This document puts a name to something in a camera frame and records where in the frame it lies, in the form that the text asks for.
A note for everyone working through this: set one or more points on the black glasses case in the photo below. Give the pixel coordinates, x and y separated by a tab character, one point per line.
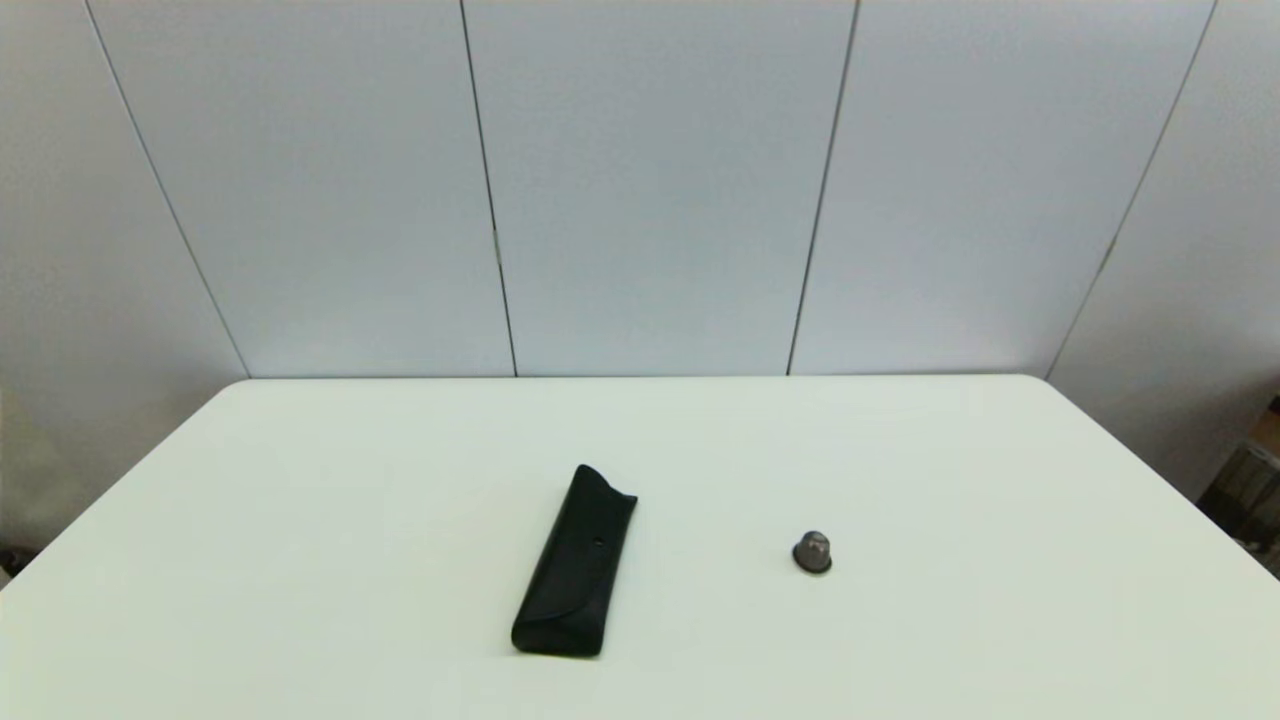
572	570

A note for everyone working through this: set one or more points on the grey coffee capsule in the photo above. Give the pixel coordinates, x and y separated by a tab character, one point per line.
812	555

